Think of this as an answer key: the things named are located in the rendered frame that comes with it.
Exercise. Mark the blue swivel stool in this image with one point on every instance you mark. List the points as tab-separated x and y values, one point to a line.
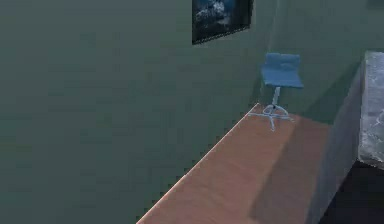
281	71

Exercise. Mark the dark framed wall picture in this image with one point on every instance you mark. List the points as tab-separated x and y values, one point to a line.
220	16

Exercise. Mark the grey marble counter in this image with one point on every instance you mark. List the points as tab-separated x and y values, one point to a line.
371	106

